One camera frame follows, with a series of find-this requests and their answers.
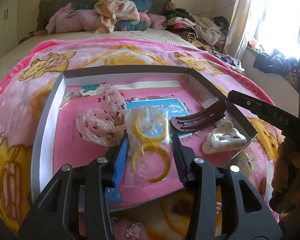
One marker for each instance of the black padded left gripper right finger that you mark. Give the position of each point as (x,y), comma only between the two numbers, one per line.
(225,204)

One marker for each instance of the blue small box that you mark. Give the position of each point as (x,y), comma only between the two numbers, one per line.
(113,195)

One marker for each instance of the person's right hand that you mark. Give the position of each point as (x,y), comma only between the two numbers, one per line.
(280,178)

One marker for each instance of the pink pyjama pile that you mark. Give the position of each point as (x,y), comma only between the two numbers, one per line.
(72,18)

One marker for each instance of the teal floral pillow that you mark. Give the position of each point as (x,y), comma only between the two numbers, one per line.
(106,14)

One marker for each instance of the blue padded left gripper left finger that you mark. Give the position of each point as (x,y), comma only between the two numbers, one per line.
(73,204)

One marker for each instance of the dark red comb hair clip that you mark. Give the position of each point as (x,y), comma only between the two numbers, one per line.
(200,120)

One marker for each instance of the clear plastic packet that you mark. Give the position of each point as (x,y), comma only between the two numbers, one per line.
(269,178)

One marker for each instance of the pink cartoon bear blanket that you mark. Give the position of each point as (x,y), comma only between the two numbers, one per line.
(33,72)

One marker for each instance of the laundry basket with clothes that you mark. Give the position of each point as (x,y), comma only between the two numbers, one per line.
(233,63)

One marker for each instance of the clothes pile on bed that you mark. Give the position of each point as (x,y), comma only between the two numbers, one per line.
(202,32)

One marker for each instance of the orange floral cloth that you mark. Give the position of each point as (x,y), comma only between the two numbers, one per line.
(112,11)

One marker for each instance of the white wardrobe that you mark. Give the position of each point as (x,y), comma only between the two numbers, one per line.
(8,26)

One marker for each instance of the pink fluffy hair clip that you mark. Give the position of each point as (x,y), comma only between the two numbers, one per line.
(128,230)

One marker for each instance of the beige bed sheet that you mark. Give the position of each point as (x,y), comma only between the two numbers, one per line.
(40,42)

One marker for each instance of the pink dotted fabric bow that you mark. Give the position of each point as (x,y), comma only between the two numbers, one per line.
(105,125)

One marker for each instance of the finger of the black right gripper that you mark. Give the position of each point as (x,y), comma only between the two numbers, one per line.
(265,111)

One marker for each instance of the yellow rings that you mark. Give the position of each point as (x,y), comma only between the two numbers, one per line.
(147,144)

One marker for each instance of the grey cardboard box tray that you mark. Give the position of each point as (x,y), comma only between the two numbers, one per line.
(153,95)

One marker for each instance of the cream curtain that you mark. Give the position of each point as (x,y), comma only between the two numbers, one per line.
(236,40)

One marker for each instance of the white bead clips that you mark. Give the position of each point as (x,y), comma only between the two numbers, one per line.
(246,162)

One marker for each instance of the white cloud claw clip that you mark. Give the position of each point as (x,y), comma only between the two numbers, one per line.
(223,138)

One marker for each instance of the dark clothes on windowsill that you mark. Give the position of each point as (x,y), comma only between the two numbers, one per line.
(275,63)

